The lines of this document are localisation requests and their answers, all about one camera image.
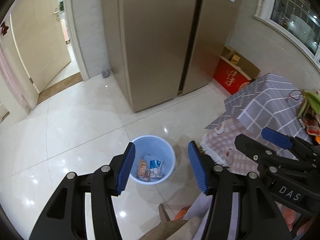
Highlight blue white wrapper in bin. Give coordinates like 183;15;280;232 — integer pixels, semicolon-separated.
150;160;163;179

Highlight green plush leaf toy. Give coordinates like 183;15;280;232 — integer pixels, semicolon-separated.
297;90;320;118

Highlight orange snack wrapper in bin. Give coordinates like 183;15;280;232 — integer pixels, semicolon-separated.
137;159;147;181

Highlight wooden chair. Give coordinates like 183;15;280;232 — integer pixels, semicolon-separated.
140;204;202;240

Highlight crumpled wrappers on table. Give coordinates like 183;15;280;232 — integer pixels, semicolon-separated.
302;113;319;144

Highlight white framed window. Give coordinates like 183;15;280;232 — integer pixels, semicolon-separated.
253;0;319;68

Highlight light blue trash bin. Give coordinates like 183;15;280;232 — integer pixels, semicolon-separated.
130;135;176;185

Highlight person's right hand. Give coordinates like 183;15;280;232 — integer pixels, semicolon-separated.
283;207;316;239

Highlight cream interior door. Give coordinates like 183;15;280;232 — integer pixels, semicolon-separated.
10;0;71;92

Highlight pink checked tablecloth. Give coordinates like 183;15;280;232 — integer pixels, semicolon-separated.
200;118;259;176

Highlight gold double-door refrigerator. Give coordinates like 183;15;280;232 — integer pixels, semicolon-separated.
101;0;239;112

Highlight grey floor object by fridge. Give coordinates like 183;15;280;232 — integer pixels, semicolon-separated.
102;69;111;79

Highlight grey checked tablecloth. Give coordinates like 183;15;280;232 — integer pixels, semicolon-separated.
204;73;320;159

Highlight yellow small box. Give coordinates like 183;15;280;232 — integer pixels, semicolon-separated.
230;54;240;65

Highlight red cardboard box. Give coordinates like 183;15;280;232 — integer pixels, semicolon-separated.
213;46;260;95

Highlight orange slipper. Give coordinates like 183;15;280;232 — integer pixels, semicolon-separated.
174;206;190;220

